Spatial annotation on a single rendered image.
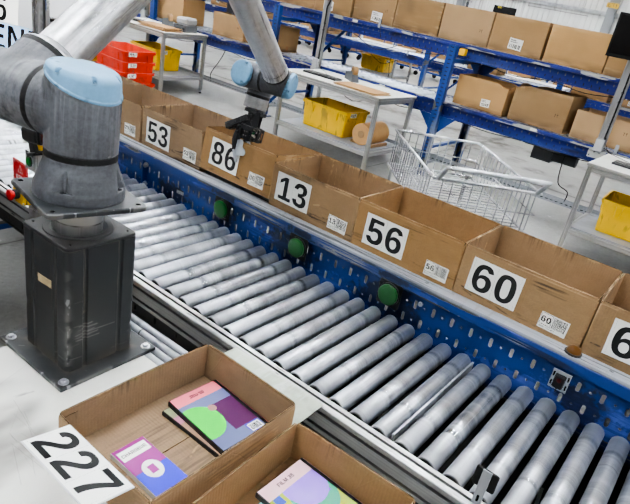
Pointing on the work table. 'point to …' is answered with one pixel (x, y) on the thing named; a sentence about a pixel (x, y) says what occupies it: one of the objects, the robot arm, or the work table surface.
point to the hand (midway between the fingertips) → (235, 158)
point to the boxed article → (147, 466)
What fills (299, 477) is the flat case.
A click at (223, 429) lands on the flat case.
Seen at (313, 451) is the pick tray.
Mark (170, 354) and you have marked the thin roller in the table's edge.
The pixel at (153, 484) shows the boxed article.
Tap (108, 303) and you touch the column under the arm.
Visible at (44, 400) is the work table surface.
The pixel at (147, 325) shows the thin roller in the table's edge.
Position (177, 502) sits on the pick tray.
